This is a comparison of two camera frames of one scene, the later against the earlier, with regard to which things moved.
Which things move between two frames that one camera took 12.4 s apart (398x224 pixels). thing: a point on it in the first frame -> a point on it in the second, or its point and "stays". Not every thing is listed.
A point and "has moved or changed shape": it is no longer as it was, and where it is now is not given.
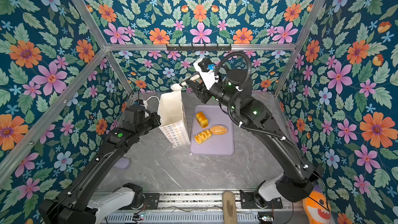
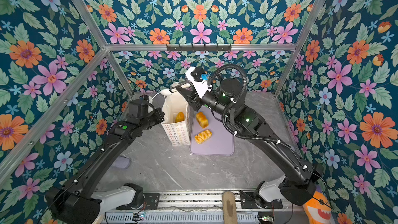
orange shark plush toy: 316,209 stays
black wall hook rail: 198,49 stays
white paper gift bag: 171,112 stays
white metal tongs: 193,77 has moved or changed shape
